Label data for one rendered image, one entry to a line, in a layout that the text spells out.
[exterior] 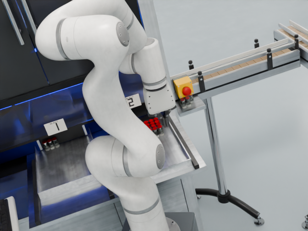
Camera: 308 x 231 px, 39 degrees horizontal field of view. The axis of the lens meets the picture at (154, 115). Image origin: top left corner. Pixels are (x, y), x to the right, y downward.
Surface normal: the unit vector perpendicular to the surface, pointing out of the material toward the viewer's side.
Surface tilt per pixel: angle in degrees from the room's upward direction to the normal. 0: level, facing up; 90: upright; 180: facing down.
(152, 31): 90
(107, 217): 90
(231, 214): 0
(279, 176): 0
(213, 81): 90
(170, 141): 0
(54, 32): 47
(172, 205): 90
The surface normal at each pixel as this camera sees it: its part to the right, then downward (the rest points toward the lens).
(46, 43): -0.41, 0.33
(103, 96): 0.25, 0.65
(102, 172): -0.22, 0.62
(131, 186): 0.15, -0.54
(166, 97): 0.34, 0.47
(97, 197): -0.22, -0.81
